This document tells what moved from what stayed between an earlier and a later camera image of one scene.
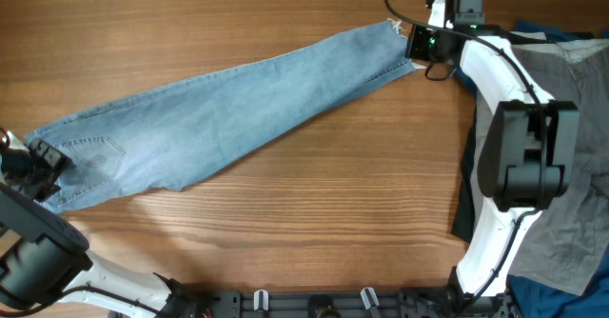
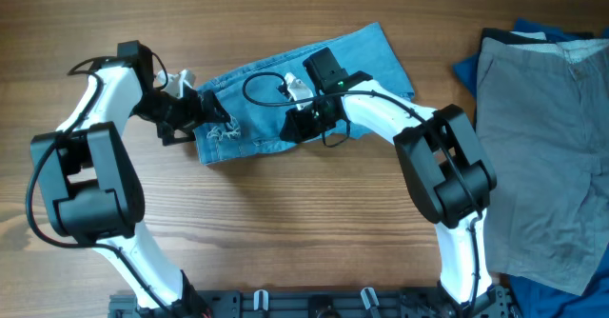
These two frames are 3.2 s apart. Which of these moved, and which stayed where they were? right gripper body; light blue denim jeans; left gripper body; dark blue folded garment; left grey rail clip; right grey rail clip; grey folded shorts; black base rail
Moved: left gripper body; right gripper body; light blue denim jeans
Stayed: right grey rail clip; grey folded shorts; left grey rail clip; dark blue folded garment; black base rail
